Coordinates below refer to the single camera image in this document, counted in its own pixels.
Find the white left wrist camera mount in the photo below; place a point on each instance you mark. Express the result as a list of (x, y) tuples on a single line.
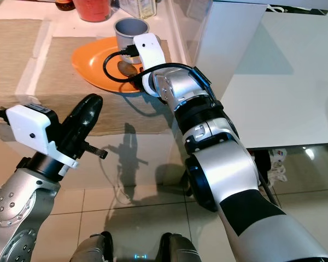
[(30, 128)]

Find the printed carton box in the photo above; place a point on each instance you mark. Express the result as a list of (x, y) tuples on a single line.
[(139, 7)]

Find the grey cup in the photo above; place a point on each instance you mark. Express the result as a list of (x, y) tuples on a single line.
[(127, 37)]

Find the grey robot leg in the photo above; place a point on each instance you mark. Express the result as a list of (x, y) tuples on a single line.
[(93, 248), (177, 250)]

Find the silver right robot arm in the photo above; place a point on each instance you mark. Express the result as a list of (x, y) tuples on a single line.
[(229, 174)]

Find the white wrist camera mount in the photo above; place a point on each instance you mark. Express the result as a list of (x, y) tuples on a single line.
[(30, 128), (150, 52)]

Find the grey right robot leg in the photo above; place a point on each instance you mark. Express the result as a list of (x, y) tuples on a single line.
[(177, 250)]

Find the dark glass jar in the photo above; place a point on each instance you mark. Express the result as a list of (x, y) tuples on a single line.
[(64, 4)]

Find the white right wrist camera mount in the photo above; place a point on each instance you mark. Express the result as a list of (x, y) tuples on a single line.
[(150, 52)]

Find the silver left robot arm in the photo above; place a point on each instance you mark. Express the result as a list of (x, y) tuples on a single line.
[(16, 215)]

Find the beige woven table runner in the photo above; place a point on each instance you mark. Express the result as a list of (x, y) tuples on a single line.
[(22, 65)]

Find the white table leg panel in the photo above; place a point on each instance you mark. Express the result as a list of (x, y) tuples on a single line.
[(229, 38)]

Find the grey left robot leg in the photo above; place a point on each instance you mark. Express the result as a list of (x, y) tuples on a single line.
[(93, 248)]

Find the red plastic container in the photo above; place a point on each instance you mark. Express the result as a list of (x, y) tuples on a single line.
[(93, 9)]

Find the orange plate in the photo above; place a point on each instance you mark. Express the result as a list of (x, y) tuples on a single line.
[(90, 60)]

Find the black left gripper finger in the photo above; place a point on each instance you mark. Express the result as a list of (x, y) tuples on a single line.
[(92, 114), (76, 123)]

